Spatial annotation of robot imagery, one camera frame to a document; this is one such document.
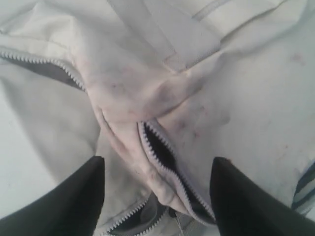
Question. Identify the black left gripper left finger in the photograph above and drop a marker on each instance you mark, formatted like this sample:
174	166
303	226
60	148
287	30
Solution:
71	209

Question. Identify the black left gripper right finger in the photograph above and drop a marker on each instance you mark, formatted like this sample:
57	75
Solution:
241	208

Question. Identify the white fabric backpack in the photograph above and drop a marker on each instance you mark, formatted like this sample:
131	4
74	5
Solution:
158	89

